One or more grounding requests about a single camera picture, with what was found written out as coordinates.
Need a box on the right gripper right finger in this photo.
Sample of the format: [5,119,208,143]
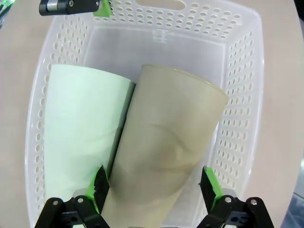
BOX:
[199,166,274,228]

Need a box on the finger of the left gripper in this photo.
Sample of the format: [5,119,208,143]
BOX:
[39,0,112,17]

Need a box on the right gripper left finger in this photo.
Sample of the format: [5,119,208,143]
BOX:
[35,164,110,228]

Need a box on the pale green plastic cup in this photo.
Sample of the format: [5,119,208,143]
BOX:
[44,64,136,209]

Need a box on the beige plastic cup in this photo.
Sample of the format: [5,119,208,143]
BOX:
[102,64,228,228]

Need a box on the white perforated plastic basket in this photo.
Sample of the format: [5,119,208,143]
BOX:
[25,0,266,228]

